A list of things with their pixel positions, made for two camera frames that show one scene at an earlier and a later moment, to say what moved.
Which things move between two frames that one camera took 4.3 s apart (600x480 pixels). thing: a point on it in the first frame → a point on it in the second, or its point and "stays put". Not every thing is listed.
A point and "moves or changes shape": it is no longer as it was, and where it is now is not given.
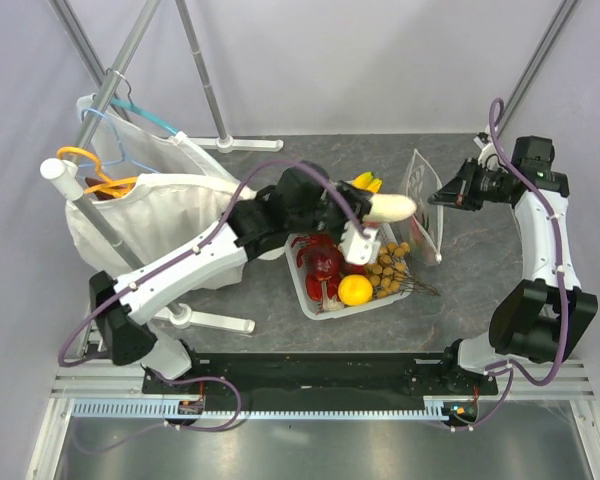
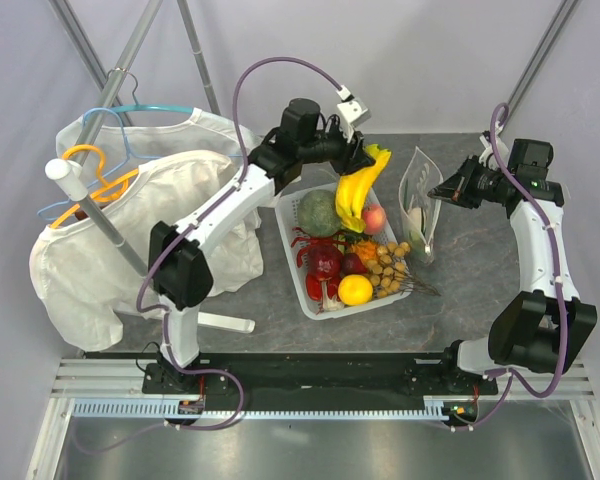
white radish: [390, 208] → [415, 219]
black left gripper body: [333, 215] → [335, 149]
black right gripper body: [479, 184] stays put
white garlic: [331, 304] stays put
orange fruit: [355, 290] stays put
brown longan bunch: [390, 275] stays put
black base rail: [323, 377] stays put
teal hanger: [152, 118] → [152, 107]
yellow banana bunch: [366, 181] moves or changes shape
